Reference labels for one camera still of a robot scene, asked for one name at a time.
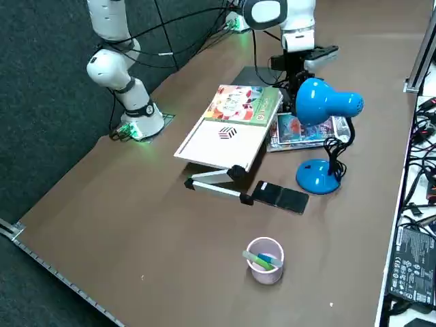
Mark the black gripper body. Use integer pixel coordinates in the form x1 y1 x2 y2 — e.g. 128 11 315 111
283 50 315 86

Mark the blue desk lamp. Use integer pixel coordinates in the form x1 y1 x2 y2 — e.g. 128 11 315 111
294 77 364 196

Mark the green cover picture textbook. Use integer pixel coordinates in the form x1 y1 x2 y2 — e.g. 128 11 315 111
203 84 284 127

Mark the white folding book stand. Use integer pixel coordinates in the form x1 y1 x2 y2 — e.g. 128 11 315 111
173 87 283 207

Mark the plastic wrapped comic magazine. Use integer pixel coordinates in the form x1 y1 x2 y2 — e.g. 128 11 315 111
266 112 352 153

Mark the grey laptop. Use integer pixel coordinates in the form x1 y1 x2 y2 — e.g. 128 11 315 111
234 66 290 90

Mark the black foldable phone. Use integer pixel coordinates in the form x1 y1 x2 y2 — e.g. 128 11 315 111
251 180 310 215

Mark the blue marker pen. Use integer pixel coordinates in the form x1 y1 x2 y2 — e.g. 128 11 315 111
257 253 283 267

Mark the green marker pen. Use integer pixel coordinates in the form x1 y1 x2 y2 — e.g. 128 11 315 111
242 251 273 272

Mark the pink pen cup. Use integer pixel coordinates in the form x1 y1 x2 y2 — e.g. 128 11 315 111
245 237 285 285

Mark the black power adapter brick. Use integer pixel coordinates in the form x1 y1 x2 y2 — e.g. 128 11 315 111
384 224 436 307

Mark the black lamp power cable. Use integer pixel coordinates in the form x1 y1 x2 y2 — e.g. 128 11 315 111
322 136 348 178

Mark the aluminium camera post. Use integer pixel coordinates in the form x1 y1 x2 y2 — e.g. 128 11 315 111
404 20 436 93

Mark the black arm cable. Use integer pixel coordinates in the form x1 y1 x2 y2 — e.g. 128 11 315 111
102 0 273 86

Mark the metal table edge rail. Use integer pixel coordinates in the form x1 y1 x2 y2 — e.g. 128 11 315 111
0 217 125 327

